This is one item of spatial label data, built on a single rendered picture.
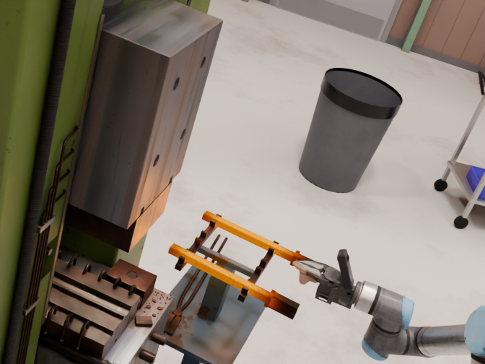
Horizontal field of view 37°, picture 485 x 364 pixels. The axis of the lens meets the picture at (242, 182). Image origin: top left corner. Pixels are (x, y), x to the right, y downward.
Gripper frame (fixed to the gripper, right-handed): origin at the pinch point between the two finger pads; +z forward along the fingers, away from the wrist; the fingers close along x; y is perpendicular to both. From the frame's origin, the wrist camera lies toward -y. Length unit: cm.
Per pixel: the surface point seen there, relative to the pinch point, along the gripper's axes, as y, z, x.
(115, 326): 6, 35, -51
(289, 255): 5.7, 3.4, 11.5
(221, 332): 33.3, 14.5, -2.8
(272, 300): 7.6, 2.6, -12.2
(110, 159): -46, 41, -65
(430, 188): 90, -63, 310
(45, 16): -78, 47, -88
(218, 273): 6.7, 20.3, -11.4
